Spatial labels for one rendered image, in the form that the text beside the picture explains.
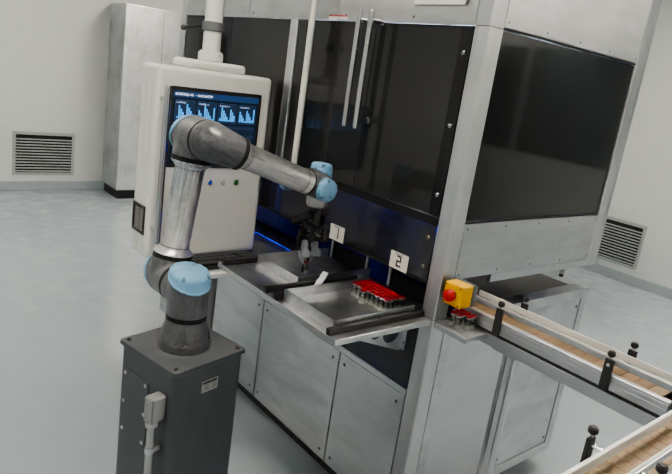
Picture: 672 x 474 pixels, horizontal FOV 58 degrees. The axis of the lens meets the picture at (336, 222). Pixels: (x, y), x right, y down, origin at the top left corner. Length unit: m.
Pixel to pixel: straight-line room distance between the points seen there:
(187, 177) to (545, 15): 1.20
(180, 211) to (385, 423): 1.06
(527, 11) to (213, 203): 1.39
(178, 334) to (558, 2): 1.54
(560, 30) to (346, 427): 1.61
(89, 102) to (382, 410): 5.47
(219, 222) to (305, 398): 0.82
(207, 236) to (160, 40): 4.41
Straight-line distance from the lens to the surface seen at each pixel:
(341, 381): 2.40
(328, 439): 2.55
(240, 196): 2.59
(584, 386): 1.86
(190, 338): 1.75
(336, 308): 1.95
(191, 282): 1.70
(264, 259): 2.24
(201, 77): 2.42
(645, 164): 6.60
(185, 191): 1.78
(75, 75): 7.00
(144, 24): 6.71
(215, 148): 1.66
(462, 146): 1.87
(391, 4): 2.16
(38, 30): 6.89
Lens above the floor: 1.60
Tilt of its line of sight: 14 degrees down
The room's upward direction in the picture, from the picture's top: 8 degrees clockwise
